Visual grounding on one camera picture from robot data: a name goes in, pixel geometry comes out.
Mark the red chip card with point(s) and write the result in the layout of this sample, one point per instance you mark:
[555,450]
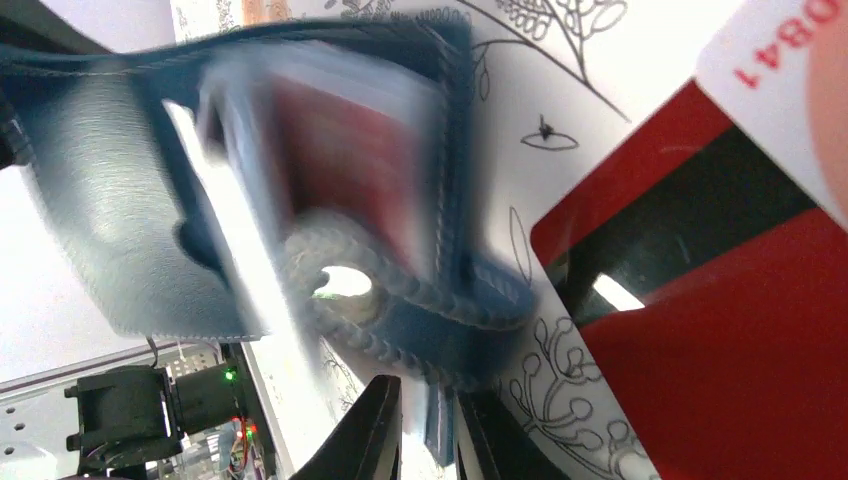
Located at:
[363,151]

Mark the white card red circle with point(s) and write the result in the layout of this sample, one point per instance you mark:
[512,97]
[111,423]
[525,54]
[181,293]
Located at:
[778,69]

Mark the navy blue card holder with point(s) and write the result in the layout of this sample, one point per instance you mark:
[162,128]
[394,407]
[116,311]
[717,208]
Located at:
[163,174]

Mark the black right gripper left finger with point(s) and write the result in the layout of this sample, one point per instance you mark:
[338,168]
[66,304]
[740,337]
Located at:
[365,444]

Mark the floral patterned table cloth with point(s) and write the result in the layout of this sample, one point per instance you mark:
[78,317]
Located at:
[558,85]

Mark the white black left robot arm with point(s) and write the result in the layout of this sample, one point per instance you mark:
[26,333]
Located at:
[131,415]

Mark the red card pile centre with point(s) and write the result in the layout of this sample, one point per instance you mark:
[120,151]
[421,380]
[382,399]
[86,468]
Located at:
[712,292]

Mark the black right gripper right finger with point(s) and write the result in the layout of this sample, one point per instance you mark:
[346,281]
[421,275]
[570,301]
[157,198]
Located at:
[497,447]

